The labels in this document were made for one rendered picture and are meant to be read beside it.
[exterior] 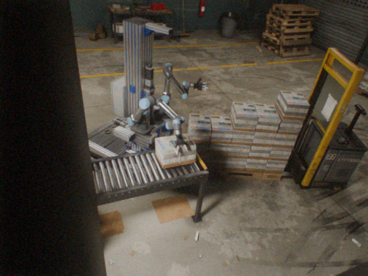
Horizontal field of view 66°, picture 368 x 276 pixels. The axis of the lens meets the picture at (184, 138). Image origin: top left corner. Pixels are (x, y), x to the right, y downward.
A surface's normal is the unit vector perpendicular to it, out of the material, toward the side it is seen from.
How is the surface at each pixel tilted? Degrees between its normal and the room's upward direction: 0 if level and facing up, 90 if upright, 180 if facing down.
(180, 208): 0
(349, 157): 90
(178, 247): 0
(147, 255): 0
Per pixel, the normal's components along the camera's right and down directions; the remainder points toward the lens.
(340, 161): 0.00, 0.59
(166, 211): 0.09, -0.80
